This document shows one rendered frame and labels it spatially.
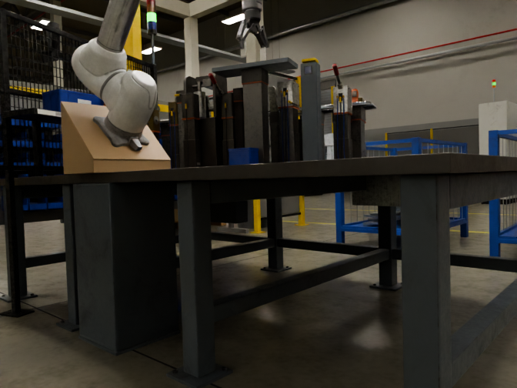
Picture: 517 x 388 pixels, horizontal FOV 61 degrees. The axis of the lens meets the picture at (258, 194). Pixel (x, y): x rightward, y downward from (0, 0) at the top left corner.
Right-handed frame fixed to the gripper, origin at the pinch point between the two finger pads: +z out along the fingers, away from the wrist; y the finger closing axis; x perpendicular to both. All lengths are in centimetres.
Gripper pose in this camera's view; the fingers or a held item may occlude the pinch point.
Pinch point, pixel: (253, 58)
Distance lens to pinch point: 205.0
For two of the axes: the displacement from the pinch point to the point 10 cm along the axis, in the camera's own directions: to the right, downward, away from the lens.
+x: -7.7, 0.0, 6.3
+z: 0.3, 10.0, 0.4
